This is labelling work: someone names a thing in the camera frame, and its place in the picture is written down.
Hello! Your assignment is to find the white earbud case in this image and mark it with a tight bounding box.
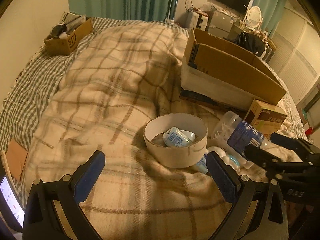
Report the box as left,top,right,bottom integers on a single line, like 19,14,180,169
206,146,253,174

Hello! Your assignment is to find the brown medicine box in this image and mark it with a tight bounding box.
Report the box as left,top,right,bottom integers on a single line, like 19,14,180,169
244,99,287,138

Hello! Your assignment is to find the blue labelled cotton swab jar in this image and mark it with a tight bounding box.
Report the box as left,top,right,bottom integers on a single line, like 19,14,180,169
211,111,265,157

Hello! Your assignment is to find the white round paper tub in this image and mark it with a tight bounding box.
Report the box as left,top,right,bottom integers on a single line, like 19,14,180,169
143,113,208,168

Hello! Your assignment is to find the blue white tissue pack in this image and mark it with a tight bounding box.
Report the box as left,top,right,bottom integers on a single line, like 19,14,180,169
162,127,196,147

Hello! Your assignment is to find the red bottle on floor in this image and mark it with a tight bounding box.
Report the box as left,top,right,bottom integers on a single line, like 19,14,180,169
305,127,313,137

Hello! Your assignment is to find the smartphone with lit screen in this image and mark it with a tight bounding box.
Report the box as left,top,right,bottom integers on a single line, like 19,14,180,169
1,176,25,232

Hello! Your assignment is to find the white sliding wardrobe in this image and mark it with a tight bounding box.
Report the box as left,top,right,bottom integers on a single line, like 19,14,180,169
268,8,319,104

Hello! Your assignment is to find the large open cardboard box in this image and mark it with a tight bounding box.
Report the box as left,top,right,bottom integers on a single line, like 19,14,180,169
181,28,286,112

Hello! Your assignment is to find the green checked bed sheet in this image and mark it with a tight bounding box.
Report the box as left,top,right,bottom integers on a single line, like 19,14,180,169
0,16,190,205

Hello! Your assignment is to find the black jacket on chair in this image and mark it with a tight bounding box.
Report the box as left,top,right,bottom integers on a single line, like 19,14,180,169
233,32,266,57

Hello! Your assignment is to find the white oval vanity mirror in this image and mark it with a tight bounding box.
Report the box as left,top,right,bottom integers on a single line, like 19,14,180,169
245,6,263,28

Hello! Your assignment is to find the grey mini fridge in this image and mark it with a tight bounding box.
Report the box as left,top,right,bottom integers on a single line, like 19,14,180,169
207,10,242,41

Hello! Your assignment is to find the beige plaid blanket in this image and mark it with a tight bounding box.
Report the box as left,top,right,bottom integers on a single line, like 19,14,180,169
22,22,229,239

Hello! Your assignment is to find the teal curtain right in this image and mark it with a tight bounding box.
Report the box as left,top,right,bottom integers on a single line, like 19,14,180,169
254,0,287,36

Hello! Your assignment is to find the white suitcase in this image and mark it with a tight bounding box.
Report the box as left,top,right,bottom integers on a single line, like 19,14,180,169
185,11,209,31

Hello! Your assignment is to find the small SF cardboard box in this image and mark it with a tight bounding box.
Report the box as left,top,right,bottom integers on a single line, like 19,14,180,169
44,17,93,56

